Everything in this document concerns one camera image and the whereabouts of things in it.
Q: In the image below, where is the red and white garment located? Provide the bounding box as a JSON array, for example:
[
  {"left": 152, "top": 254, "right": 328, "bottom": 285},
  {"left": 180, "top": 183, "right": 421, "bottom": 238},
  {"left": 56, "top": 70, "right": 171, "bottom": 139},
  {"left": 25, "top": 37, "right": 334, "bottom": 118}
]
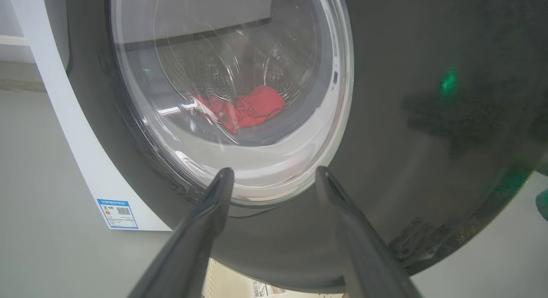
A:
[{"left": 191, "top": 85, "right": 285, "bottom": 134}]

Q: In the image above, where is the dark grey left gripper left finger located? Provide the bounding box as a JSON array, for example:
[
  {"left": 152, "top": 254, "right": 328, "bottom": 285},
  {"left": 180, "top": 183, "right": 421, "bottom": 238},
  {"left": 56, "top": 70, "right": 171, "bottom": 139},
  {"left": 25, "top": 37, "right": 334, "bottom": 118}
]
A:
[{"left": 128, "top": 167, "right": 235, "bottom": 298}]

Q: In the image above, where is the cream perforated laundry basket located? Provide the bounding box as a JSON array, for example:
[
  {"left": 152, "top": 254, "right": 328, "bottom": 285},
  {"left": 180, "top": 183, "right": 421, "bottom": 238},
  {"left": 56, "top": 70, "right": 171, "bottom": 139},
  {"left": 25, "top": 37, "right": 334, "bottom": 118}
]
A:
[{"left": 201, "top": 257, "right": 345, "bottom": 298}]

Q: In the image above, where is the dark grey glass washer door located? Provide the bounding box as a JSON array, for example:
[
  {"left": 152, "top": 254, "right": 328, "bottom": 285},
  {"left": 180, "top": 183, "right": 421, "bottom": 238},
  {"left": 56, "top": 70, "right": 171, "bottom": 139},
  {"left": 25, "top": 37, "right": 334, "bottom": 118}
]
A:
[{"left": 64, "top": 0, "right": 548, "bottom": 290}]

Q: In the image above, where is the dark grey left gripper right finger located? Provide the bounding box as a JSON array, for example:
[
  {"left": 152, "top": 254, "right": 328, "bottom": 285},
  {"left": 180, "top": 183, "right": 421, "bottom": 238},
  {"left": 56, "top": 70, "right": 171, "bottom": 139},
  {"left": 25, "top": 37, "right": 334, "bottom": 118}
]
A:
[{"left": 316, "top": 166, "right": 423, "bottom": 298}]

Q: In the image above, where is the white washing machine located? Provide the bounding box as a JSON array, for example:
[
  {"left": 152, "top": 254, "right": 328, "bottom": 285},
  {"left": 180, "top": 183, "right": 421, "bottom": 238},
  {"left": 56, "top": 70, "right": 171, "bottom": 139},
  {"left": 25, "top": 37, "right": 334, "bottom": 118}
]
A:
[{"left": 6, "top": 0, "right": 172, "bottom": 231}]

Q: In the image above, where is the blue energy label sticker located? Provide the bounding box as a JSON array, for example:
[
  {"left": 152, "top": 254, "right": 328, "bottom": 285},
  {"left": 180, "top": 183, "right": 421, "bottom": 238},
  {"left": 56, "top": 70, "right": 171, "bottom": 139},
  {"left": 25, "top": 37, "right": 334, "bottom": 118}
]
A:
[{"left": 97, "top": 199, "right": 139, "bottom": 229}]

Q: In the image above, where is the paper basket label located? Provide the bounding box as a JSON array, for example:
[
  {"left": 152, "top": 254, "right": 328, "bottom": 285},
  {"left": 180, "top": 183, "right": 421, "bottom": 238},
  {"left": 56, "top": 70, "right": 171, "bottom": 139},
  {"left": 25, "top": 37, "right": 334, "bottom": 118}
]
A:
[{"left": 250, "top": 280, "right": 286, "bottom": 298}]

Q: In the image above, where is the perforated steel washer drum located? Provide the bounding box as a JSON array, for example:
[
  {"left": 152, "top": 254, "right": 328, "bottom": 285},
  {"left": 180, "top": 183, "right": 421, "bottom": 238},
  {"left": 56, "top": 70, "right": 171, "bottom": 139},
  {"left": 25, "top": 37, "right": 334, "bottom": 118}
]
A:
[{"left": 169, "top": 33, "right": 317, "bottom": 131}]

